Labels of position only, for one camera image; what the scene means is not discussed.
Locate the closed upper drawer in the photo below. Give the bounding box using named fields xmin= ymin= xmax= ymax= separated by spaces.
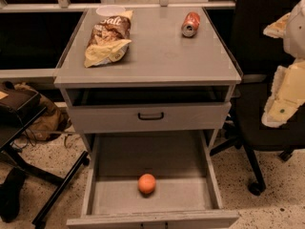
xmin=69 ymin=102 xmax=231 ymax=134

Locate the black folding table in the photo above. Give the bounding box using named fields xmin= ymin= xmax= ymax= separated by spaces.
xmin=0 ymin=105 xmax=91 ymax=229

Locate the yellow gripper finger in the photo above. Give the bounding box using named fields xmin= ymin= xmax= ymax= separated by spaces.
xmin=263 ymin=12 xmax=291 ymax=38
xmin=261 ymin=61 xmax=305 ymax=128

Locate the orange fruit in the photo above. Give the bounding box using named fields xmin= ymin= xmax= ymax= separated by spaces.
xmin=138 ymin=174 xmax=156 ymax=194

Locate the white plastic lid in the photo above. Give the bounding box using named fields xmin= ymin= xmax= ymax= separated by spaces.
xmin=96 ymin=5 xmax=126 ymax=16

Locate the black shoe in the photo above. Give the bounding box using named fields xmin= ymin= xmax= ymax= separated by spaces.
xmin=0 ymin=168 xmax=26 ymax=222

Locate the open bottom drawer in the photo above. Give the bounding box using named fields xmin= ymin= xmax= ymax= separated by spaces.
xmin=67 ymin=131 xmax=238 ymax=229

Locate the red soda can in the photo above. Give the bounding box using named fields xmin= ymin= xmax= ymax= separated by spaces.
xmin=181 ymin=11 xmax=200 ymax=37

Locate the grey drawer cabinet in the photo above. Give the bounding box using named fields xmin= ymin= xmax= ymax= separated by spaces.
xmin=54 ymin=7 xmax=241 ymax=148

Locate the black office chair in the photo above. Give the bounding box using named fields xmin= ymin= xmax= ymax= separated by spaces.
xmin=210 ymin=0 xmax=305 ymax=196

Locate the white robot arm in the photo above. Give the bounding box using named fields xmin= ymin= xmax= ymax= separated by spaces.
xmin=261 ymin=0 xmax=305 ymax=128

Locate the brown backpack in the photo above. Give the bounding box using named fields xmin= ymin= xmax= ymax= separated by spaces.
xmin=26 ymin=94 xmax=71 ymax=141

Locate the brown yellow chip bag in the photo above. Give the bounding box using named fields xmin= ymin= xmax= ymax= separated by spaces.
xmin=84 ymin=10 xmax=133 ymax=68

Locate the black drawer handle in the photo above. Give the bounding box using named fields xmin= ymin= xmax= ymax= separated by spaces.
xmin=137 ymin=112 xmax=164 ymax=121

